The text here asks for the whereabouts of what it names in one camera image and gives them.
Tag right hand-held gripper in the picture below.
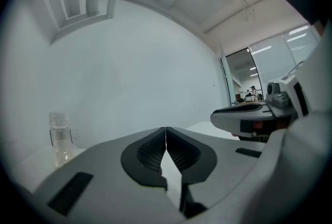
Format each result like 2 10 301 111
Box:
265 36 332 130

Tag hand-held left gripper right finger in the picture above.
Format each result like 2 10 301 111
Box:
165 126 268 219

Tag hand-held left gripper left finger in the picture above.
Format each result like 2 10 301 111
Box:
33 126 187 224

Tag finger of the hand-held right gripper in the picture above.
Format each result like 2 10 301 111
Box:
210 103 275 141

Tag glass door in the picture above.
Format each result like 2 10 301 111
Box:
219 41 237 106

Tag clear bottle with yellow liquid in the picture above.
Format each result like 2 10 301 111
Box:
48 111 76 169

